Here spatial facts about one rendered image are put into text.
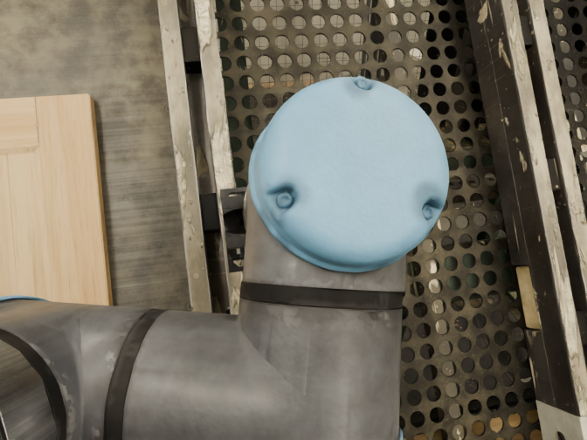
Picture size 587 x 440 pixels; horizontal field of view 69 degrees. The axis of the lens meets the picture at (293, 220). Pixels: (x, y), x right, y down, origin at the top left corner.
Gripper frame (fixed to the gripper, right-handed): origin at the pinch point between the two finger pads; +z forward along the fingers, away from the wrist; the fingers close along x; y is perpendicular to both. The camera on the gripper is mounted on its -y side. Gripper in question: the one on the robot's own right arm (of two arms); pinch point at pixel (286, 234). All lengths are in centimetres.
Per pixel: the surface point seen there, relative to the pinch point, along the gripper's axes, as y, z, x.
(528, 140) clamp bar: -29.8, -4.4, -7.5
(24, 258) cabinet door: 28.5, 0.5, -0.7
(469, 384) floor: -82, 114, 61
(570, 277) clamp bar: -33.7, -2.6, 9.6
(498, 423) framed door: -34, 19, 35
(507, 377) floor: -99, 114, 61
